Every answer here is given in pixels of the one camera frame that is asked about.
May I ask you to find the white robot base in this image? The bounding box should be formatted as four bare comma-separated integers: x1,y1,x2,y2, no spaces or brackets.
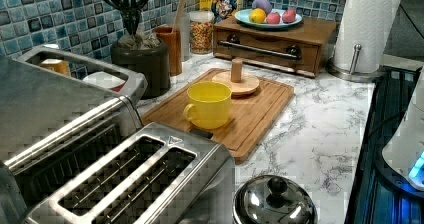
376,67,424,199

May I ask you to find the pink fruit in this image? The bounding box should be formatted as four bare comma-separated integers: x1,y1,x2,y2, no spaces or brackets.
282,9,296,23
266,12,281,24

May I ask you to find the round wooden stand with peg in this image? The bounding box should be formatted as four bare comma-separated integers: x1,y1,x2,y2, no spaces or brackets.
212,58,259,96

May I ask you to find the yellow lemon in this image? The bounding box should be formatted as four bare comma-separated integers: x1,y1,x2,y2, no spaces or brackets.
249,8,267,24

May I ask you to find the steel pot lid black knob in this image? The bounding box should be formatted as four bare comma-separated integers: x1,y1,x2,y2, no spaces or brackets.
232,175,318,224

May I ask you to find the orange white cup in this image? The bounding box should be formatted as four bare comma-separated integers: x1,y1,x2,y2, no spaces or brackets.
40,59,71,76

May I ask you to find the purple fruit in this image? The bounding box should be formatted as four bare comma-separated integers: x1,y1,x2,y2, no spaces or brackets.
252,0,272,14

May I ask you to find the brown utensil holder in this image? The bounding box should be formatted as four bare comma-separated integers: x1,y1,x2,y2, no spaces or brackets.
153,26,182,76

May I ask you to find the bamboo cutting board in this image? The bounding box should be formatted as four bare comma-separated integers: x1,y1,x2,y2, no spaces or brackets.
141,68,294,164

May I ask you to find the white red bowl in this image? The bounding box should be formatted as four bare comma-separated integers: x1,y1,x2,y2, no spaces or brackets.
83,71,125,92

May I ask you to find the wooden drawer box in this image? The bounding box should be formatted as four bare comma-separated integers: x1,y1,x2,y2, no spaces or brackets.
213,17,337,78

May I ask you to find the dark plant pot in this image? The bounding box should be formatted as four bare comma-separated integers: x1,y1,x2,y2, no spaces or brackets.
110,39,171,99

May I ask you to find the wooden spoon handle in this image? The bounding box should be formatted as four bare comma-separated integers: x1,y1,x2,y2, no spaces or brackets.
171,0,187,33

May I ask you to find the steel paper towel holder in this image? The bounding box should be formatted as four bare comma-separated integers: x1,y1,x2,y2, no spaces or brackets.
326,44,385,83

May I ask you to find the paper towel roll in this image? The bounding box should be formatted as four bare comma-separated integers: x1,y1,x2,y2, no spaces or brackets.
333,0,401,73

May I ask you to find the yellow mug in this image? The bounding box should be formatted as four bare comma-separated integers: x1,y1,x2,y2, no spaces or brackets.
183,81,232,129

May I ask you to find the light blue fruit plate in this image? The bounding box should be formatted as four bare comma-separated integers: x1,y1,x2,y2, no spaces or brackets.
235,8,302,29

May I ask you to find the pink fruit middle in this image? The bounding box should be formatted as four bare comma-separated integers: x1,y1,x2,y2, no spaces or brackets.
266,12,281,24

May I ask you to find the stainless steel toaster oven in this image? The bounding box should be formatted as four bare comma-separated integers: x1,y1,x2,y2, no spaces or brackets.
0,47,147,224

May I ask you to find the glass cereal jar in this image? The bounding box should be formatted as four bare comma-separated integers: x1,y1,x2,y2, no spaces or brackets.
189,11,214,54

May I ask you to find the pink fruit right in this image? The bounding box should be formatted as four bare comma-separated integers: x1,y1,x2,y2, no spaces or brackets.
282,9,296,23

